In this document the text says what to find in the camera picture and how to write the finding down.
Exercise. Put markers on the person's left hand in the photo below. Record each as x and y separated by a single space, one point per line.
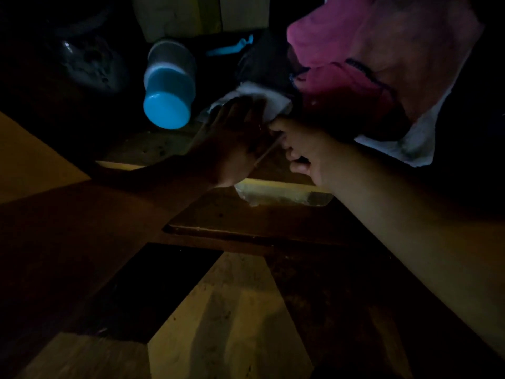
231 149

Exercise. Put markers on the person's right hand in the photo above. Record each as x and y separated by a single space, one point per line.
315 153

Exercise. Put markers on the person's right thumb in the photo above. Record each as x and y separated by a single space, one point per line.
285 124

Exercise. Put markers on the person's left fingers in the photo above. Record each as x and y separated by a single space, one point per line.
240 112

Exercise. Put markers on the white cloth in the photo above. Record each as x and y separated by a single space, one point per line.
272 100

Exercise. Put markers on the person's right forearm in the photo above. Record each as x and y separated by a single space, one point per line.
426 240

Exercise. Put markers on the blue plastic clip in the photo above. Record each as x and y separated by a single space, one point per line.
231 48

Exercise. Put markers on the clear plastic bag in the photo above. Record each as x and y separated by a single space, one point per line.
280 193

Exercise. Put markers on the blue plastic container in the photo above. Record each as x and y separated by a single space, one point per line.
169 90

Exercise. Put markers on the wooden board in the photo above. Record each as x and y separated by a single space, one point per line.
252 219

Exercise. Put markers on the pink cloth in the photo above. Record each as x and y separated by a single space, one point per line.
355 47

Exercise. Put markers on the cardboard box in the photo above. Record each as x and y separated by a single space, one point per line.
197 15

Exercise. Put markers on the white fabric sheet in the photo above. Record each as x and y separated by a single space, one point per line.
418 142

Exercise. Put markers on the dark metal pot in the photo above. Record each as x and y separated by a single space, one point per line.
92 65

